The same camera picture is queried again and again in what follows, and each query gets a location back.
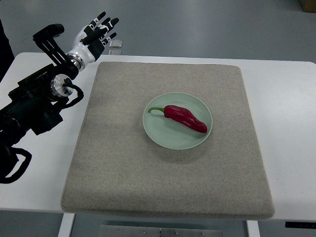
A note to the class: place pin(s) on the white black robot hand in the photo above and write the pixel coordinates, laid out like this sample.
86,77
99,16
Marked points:
92,40

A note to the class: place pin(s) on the red pepper green stem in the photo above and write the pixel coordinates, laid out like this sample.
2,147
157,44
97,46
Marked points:
182,116

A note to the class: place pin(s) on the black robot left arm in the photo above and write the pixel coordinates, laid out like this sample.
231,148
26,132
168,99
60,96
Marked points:
39,98

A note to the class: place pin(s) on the metal floor socket plate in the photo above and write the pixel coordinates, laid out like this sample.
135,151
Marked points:
115,47

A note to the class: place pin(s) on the light green plate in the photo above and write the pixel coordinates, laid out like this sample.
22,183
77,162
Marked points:
169,133

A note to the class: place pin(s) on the beige fabric mat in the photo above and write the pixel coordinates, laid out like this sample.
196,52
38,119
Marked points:
118,169

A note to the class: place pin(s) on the white table leg left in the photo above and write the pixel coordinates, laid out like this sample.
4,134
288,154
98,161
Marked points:
66,225

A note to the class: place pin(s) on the white table leg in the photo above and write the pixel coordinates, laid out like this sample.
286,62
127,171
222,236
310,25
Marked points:
252,228
66,225

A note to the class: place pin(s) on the brown cardboard box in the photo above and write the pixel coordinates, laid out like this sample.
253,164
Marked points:
308,5

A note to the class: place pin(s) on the white table leg right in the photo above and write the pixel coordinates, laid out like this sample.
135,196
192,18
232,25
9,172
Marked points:
252,228

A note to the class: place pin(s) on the black table control panel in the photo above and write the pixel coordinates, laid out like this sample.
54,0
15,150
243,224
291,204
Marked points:
300,225

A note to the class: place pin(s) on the grey metal base plate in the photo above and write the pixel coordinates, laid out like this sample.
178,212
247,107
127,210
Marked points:
131,231

